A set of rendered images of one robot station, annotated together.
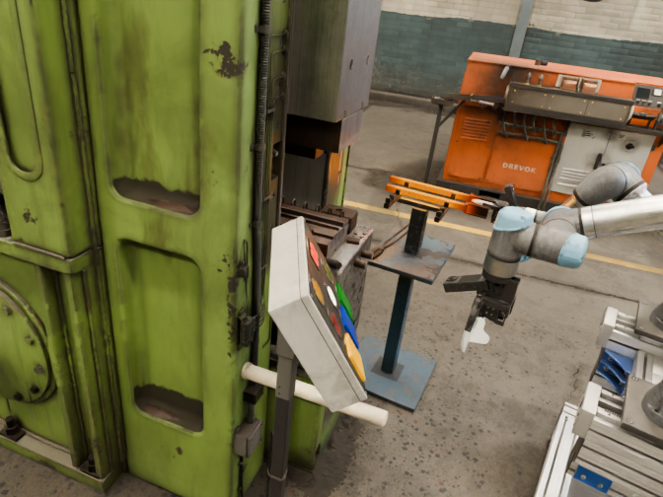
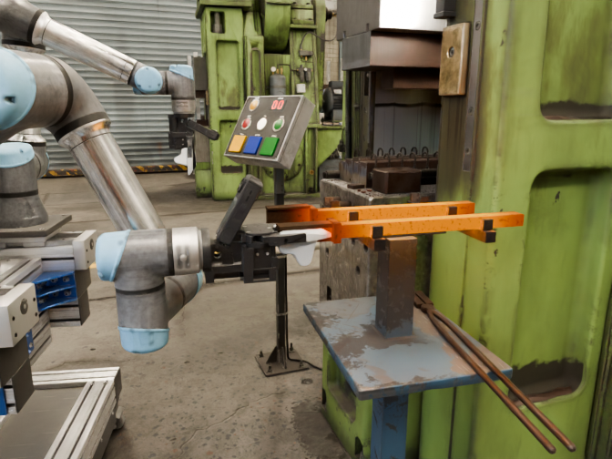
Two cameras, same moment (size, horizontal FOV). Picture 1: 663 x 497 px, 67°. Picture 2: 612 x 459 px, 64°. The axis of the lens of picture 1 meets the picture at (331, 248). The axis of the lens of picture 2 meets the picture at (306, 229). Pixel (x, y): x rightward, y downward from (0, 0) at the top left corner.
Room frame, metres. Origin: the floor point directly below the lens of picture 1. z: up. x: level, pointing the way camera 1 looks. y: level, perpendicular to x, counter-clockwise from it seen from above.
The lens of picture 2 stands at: (2.64, -1.09, 1.15)
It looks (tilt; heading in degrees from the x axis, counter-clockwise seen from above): 14 degrees down; 143
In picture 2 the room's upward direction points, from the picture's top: straight up
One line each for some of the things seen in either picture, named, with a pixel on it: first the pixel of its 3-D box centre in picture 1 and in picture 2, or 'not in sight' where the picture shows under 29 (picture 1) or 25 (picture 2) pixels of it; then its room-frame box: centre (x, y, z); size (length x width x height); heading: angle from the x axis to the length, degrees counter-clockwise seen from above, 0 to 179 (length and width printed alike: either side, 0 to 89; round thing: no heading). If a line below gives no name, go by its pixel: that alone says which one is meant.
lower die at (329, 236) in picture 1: (279, 224); (409, 168); (1.52, 0.18, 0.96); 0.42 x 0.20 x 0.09; 73
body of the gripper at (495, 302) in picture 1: (494, 294); (182, 131); (1.03, -0.40, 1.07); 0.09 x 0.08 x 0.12; 60
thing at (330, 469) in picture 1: (323, 449); (334, 432); (1.44, -0.06, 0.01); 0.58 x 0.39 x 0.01; 163
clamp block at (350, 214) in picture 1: (338, 218); (396, 179); (1.65, -0.01, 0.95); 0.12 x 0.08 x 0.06; 73
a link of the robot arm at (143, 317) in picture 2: not in sight; (147, 311); (1.88, -0.84, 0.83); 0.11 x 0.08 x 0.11; 134
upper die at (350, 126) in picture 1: (286, 116); (414, 54); (1.52, 0.18, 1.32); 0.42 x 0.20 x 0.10; 73
